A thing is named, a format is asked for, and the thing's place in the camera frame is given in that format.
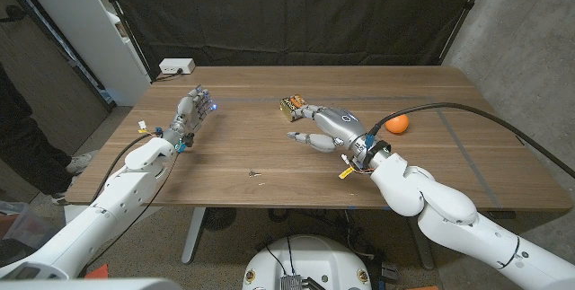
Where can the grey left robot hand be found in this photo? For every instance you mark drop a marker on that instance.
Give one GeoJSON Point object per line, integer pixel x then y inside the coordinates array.
{"type": "Point", "coordinates": [188, 112]}

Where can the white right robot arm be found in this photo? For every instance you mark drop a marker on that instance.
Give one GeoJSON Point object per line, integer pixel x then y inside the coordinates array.
{"type": "Point", "coordinates": [449, 218]}

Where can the brown wooden door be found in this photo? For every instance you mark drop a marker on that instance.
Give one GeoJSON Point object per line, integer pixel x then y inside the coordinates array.
{"type": "Point", "coordinates": [45, 79]}

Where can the black backdrop cloth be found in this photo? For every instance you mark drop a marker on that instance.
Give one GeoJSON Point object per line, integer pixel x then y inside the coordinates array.
{"type": "Point", "coordinates": [292, 11]}

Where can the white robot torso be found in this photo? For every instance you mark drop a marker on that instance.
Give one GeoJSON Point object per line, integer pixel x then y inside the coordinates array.
{"type": "Point", "coordinates": [314, 258]}

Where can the white cabinet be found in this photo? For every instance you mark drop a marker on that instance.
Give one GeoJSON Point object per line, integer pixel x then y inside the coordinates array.
{"type": "Point", "coordinates": [85, 25]}

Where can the clear plastic bin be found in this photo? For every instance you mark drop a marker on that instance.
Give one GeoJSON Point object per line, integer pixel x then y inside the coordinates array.
{"type": "Point", "coordinates": [24, 229]}

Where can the small grey floor box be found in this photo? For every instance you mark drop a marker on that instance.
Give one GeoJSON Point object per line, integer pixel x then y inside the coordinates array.
{"type": "Point", "coordinates": [390, 271]}

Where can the black backdrop stand pole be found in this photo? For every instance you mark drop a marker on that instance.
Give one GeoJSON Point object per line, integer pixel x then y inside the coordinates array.
{"type": "Point", "coordinates": [121, 16]}
{"type": "Point", "coordinates": [467, 5]}

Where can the person in dark clothes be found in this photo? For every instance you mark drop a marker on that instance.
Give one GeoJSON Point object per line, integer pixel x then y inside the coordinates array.
{"type": "Point", "coordinates": [22, 146]}

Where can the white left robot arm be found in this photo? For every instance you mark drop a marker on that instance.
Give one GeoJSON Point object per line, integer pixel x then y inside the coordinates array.
{"type": "Point", "coordinates": [121, 191]}

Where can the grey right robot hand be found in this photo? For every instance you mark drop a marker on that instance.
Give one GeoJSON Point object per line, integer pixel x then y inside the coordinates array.
{"type": "Point", "coordinates": [339, 124]}

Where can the small orange black box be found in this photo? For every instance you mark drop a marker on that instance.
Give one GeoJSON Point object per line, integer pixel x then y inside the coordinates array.
{"type": "Point", "coordinates": [289, 102]}

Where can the orange fruit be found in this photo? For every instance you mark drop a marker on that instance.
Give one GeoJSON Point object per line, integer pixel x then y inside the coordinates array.
{"type": "Point", "coordinates": [397, 124]}

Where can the black round fan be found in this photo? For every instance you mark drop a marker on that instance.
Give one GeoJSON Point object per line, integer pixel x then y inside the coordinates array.
{"type": "Point", "coordinates": [220, 218]}

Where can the white power strip box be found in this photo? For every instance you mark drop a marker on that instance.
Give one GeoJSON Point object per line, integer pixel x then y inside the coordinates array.
{"type": "Point", "coordinates": [177, 65]}

